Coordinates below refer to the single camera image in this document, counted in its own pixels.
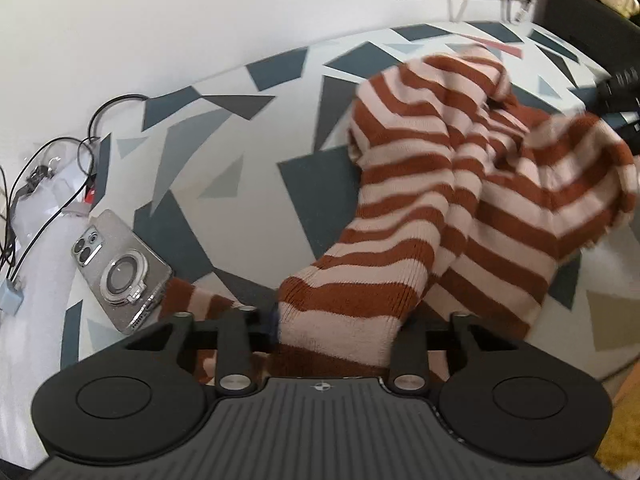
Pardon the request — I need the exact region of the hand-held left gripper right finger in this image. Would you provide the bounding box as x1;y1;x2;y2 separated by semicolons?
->
389;311;525;397

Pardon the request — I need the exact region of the thin black cable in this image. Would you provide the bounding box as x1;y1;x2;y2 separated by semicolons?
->
0;136;96;286

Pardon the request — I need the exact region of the yellow cloth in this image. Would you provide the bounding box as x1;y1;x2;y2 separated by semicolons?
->
592;399;640;472

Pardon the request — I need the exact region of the black box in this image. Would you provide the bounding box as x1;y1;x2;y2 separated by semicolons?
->
532;0;640;73

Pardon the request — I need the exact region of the black looped cable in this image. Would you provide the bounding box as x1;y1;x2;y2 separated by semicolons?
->
88;93;149;198

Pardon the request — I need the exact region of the brown and pink striped sweater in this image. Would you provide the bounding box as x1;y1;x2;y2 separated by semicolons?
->
160;45;640;387

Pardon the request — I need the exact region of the smartphone in clear ring case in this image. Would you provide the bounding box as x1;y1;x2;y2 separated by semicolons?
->
70;209;174;336

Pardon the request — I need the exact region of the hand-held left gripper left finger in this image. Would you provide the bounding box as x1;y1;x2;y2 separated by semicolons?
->
124;305;279;397

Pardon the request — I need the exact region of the clear plastic bag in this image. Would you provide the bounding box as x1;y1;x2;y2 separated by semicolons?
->
9;136;103;243

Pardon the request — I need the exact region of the grey blue adapter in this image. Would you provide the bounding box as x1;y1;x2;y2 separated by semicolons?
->
0;280;26;317

